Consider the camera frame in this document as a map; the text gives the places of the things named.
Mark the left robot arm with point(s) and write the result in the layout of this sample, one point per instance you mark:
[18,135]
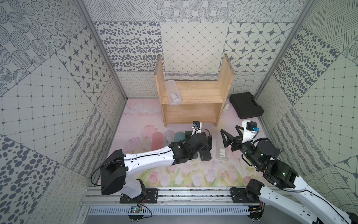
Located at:
[116,172]

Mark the aluminium mounting rail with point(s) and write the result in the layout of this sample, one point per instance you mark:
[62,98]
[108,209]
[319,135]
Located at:
[214,196]

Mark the small white roll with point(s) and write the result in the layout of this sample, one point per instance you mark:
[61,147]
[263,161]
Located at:
[225,108]

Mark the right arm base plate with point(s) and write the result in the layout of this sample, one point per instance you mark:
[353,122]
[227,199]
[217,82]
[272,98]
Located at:
[241,195]

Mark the black plastic tool case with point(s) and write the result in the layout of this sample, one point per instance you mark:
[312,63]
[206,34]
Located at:
[245,105]

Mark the frosted barcode pencil case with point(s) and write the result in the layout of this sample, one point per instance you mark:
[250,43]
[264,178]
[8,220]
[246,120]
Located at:
[220,150]

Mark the white vented cable duct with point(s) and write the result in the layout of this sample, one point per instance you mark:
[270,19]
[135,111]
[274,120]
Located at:
[170,210]

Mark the frosted clear pencil case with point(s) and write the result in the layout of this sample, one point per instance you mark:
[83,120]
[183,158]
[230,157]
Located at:
[172,92]

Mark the black pencil case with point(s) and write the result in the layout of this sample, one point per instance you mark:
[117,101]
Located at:
[205,155]

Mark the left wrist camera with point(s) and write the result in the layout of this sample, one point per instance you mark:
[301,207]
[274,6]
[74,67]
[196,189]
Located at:
[196,127]

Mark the pink pencil case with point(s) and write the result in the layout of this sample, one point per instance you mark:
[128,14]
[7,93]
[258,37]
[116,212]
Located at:
[157,141]

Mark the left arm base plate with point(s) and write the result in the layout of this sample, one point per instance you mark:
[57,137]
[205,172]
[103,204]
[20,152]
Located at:
[150,196]

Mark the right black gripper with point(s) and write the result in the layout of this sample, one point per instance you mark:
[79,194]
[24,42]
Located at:
[230,137]

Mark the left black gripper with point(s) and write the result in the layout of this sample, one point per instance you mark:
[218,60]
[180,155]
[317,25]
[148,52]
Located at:
[203,141]

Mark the dark green pencil case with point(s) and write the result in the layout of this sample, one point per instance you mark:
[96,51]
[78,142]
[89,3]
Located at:
[188,134]

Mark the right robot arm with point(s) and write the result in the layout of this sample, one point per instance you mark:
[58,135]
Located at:
[262,155]

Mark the light blue pencil case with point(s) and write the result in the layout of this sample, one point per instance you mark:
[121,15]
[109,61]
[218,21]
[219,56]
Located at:
[179,136]

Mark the wooden two-tier shelf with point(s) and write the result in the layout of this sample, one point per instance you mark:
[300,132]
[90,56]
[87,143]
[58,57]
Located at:
[201,100]

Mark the clear pencil case with label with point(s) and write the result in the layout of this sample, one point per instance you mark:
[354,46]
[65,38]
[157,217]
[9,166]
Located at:
[168,137]

